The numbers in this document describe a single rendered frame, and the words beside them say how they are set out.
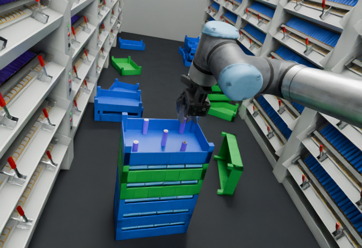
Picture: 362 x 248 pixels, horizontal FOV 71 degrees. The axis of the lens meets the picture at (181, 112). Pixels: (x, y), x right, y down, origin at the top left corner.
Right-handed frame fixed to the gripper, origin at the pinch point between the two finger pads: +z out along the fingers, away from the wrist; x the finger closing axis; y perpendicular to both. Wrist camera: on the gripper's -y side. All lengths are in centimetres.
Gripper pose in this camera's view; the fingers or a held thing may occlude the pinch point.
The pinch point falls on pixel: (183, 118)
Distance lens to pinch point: 90.0
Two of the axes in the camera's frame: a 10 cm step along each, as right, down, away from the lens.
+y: 1.8, 7.2, -6.6
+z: -2.5, 6.9, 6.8
